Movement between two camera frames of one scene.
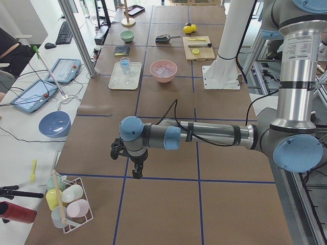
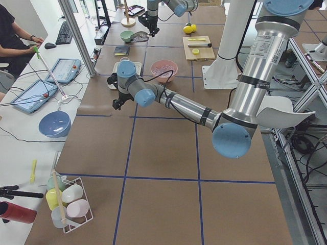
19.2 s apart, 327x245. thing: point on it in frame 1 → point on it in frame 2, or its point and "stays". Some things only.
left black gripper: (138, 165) → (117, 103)
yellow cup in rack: (51, 196) stays
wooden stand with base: (127, 22) stays
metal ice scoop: (165, 38) → (139, 37)
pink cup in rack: (77, 208) stays
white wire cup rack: (78, 209) stays
